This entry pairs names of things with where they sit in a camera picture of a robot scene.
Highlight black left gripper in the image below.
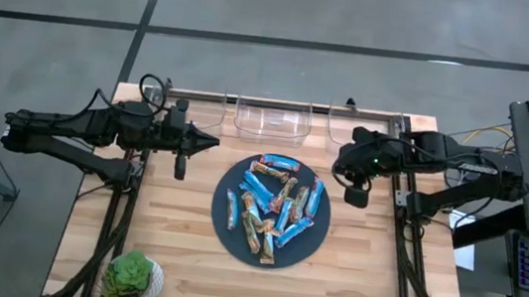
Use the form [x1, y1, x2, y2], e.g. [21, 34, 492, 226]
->
[155, 95, 225, 186]

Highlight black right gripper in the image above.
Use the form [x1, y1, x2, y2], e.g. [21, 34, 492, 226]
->
[331, 123, 379, 212]

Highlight blue crispy rice bar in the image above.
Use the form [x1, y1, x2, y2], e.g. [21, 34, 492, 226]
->
[235, 169, 279, 217]
[273, 212, 317, 253]
[273, 197, 295, 238]

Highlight clear plastic bin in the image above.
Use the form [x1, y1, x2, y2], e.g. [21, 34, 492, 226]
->
[146, 83, 229, 138]
[322, 103, 409, 163]
[230, 93, 316, 151]

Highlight small black clamp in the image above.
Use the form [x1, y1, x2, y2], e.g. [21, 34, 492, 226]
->
[342, 95, 359, 115]

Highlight blue snack bar left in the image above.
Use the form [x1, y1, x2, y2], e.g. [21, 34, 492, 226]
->
[258, 152, 303, 175]

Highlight round dark woven placemat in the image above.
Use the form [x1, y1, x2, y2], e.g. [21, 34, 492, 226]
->
[204, 146, 338, 275]

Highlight white paper sheet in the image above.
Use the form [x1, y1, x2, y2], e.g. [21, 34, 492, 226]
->
[442, 208, 482, 272]

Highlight black diagonal support beam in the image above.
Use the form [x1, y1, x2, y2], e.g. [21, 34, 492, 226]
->
[450, 197, 529, 258]

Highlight succulent in white pot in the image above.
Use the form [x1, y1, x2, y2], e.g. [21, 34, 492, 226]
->
[99, 245, 169, 297]

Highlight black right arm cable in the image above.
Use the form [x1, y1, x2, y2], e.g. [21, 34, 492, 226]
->
[330, 158, 374, 196]

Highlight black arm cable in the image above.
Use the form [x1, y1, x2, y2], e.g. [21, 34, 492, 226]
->
[136, 73, 173, 114]
[330, 158, 374, 196]

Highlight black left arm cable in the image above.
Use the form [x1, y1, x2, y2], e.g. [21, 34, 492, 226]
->
[136, 73, 173, 114]

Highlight yellow cables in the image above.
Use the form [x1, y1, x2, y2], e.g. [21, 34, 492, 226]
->
[459, 120, 517, 152]

